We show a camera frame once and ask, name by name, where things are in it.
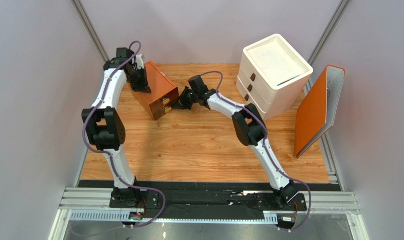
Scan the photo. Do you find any orange drawer box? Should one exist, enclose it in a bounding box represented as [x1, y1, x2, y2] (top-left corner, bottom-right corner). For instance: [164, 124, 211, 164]
[131, 61, 179, 121]

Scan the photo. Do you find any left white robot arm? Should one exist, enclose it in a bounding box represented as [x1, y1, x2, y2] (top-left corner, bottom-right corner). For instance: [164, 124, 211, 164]
[81, 47, 151, 206]

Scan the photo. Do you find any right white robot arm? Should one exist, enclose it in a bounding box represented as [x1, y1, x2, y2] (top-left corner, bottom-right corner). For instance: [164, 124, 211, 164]
[172, 75, 298, 204]

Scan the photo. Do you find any white three-drawer cabinet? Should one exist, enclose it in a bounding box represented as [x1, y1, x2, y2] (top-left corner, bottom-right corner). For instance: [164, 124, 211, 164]
[236, 34, 313, 120]

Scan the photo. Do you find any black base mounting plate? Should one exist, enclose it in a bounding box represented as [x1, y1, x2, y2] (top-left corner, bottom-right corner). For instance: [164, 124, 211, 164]
[78, 180, 310, 221]

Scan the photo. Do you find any orange binder folder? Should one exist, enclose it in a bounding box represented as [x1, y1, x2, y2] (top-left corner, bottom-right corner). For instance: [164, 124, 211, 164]
[294, 65, 346, 158]

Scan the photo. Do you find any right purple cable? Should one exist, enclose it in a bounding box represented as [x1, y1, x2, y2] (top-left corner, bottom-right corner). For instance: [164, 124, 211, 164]
[200, 70, 312, 233]

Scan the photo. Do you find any purple cable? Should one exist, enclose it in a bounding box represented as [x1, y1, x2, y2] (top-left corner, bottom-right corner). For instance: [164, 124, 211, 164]
[82, 40, 167, 231]
[200, 70, 312, 233]

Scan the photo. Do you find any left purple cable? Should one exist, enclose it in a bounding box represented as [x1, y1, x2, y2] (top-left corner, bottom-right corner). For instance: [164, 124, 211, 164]
[82, 40, 167, 231]

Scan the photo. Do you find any aluminium frame rail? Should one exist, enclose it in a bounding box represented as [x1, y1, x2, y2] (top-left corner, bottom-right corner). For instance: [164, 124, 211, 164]
[48, 187, 369, 240]

